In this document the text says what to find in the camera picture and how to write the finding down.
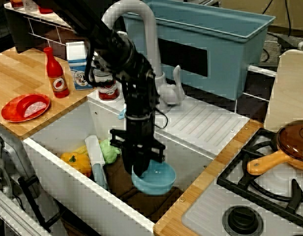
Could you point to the white wall shelf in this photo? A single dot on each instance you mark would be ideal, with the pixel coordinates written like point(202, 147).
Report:
point(50, 20)

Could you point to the black stove grate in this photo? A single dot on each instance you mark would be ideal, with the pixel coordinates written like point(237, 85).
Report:
point(240, 184)

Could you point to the yellow corn cob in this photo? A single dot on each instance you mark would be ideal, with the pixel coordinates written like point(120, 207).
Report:
point(82, 150)

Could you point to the light blue bowl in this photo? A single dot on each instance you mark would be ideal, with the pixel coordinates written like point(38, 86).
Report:
point(161, 177)

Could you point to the light wooden board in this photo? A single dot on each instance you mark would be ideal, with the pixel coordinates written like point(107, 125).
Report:
point(289, 93)

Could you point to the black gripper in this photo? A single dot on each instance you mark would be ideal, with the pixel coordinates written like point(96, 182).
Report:
point(140, 132)

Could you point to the yellow bell pepper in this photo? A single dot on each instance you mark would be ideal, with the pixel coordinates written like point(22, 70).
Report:
point(79, 164)

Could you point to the tomato can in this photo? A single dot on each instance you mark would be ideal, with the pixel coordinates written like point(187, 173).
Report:
point(108, 89)

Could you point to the white sink basin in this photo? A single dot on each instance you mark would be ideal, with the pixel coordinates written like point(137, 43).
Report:
point(68, 125)

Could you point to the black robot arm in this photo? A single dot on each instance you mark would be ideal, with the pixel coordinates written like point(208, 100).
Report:
point(124, 51)

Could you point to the blue plastic bin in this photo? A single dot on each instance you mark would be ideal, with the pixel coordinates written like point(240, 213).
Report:
point(222, 41)

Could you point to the red item on shelf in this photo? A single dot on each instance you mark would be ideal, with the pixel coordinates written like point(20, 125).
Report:
point(46, 10)

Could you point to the red plate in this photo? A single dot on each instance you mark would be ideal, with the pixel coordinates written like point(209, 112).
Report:
point(9, 113)

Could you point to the red jar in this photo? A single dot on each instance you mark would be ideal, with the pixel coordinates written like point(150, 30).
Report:
point(16, 3)

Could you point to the red ketchup bottle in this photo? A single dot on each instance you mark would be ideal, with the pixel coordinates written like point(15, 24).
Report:
point(56, 78)

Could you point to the grey metal clamp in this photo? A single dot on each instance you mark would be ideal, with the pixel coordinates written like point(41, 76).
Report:
point(0, 172)

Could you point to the red pink food slice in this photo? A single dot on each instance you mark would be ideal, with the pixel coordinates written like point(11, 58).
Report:
point(34, 107)

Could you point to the brown glass lid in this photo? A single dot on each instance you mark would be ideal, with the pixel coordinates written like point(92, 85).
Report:
point(291, 142)

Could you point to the grey curved faucet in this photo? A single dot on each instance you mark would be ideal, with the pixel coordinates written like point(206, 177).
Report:
point(151, 37)

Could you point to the blue white milk carton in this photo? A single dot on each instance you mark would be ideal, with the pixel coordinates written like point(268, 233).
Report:
point(76, 61)

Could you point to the grey faucet lever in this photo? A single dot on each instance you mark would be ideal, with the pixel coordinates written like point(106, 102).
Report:
point(174, 91)

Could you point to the green lettuce toy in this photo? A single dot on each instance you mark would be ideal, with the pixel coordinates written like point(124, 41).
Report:
point(108, 152)

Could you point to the black stove knob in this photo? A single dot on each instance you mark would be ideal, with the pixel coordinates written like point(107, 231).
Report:
point(241, 220)

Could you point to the grey pipe piece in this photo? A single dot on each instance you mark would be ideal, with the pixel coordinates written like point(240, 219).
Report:
point(302, 45)

